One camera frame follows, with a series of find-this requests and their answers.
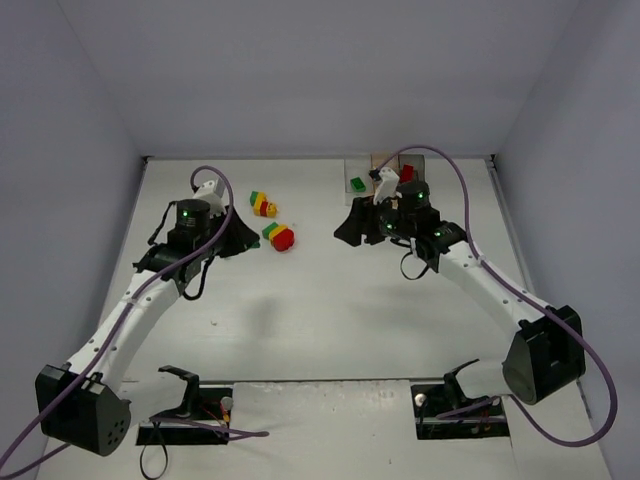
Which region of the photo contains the green yellow red rounded stack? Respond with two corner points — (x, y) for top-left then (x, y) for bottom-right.
(261, 222), (295, 252)

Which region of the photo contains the green two-stud lego brick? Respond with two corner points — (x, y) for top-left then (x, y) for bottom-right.
(349, 177), (367, 193)

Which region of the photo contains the red lego brick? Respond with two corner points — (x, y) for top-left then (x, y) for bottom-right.
(400, 164), (415, 184)

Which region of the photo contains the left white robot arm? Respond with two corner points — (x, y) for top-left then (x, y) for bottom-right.
(35, 199), (259, 456)

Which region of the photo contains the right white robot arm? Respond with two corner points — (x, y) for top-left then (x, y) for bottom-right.
(334, 181), (586, 408)

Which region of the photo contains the green yellow red lego stack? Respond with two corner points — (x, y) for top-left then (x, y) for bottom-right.
(250, 191), (278, 218)

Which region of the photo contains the clear plastic container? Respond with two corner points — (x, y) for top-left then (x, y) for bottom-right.
(343, 156), (374, 206)

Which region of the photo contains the dark grey plastic container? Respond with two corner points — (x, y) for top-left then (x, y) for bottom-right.
(398, 153), (426, 181)

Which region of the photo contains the amber plastic container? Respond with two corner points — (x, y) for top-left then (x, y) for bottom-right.
(370, 152), (400, 173)

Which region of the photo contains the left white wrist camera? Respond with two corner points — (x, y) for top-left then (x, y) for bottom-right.
(193, 179), (226, 209)

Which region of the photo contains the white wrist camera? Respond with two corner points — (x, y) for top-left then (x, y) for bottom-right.
(193, 179), (226, 209)
(369, 167), (400, 205)

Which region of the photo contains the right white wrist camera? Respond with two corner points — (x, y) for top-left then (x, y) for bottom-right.
(369, 167), (400, 205)

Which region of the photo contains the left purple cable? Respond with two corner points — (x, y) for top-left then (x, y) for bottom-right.
(0, 166), (271, 479)

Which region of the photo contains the purple cable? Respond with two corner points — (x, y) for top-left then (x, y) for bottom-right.
(0, 166), (271, 479)
(374, 145), (617, 445)

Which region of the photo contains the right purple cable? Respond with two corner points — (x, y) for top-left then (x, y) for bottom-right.
(374, 145), (617, 445)

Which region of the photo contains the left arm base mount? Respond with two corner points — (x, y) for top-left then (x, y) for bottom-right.
(136, 365), (233, 446)

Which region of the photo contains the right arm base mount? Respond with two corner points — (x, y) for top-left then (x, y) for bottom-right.
(410, 359), (510, 440)

